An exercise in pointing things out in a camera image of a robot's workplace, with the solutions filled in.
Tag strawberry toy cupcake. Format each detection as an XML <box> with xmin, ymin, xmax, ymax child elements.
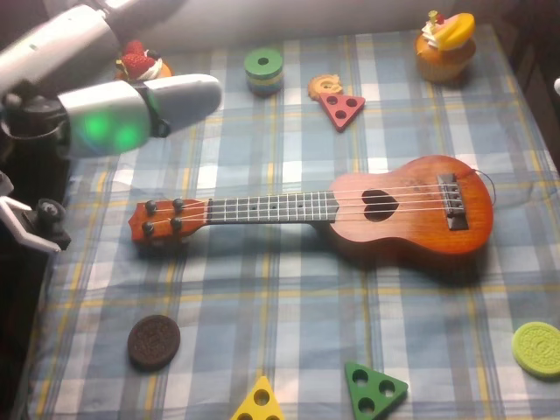
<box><xmin>114</xmin><ymin>39</ymin><xmax>175</xmax><ymax>82</ymax></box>

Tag yellow triangle block with holes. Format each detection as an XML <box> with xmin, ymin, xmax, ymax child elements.
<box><xmin>230</xmin><ymin>375</ymin><xmax>285</xmax><ymax>420</ymax></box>

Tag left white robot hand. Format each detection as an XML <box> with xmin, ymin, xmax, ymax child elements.
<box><xmin>56</xmin><ymin>73</ymin><xmax>223</xmax><ymax>158</ymax></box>

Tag blue plaid tablecloth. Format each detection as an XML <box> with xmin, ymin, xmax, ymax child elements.
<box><xmin>25</xmin><ymin>24</ymin><xmax>560</xmax><ymax>420</ymax></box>

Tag white panel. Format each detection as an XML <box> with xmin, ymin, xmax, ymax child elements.
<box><xmin>174</xmin><ymin>0</ymin><xmax>495</xmax><ymax>49</ymax></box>

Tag stacked colour ring blocks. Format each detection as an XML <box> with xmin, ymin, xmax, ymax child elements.
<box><xmin>243</xmin><ymin>47</ymin><xmax>284</xmax><ymax>97</ymax></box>

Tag chocolate sandwich cookie toy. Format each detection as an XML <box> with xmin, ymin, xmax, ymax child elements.
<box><xmin>127</xmin><ymin>314</ymin><xmax>182</xmax><ymax>369</ymax></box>

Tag tan toy biscuit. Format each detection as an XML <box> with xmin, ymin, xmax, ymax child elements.
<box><xmin>307</xmin><ymin>73</ymin><xmax>345</xmax><ymax>102</ymax></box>

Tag green triangle block with holes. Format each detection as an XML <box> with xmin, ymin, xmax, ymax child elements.
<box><xmin>344</xmin><ymin>361</ymin><xmax>410</xmax><ymax>419</ymax></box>

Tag orange toy ukulele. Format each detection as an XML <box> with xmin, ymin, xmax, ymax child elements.
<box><xmin>129</xmin><ymin>154</ymin><xmax>495</xmax><ymax>263</ymax></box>

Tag green sandwich cookie toy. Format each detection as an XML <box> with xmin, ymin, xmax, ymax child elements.
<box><xmin>512</xmin><ymin>322</ymin><xmax>560</xmax><ymax>381</ymax></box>

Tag yellow fruit toy cupcake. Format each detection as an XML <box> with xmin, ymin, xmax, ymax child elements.
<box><xmin>414</xmin><ymin>10</ymin><xmax>478</xmax><ymax>84</ymax></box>

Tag red triangle block with holes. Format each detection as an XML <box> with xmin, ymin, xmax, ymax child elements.
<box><xmin>318</xmin><ymin>92</ymin><xmax>367</xmax><ymax>133</ymax></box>

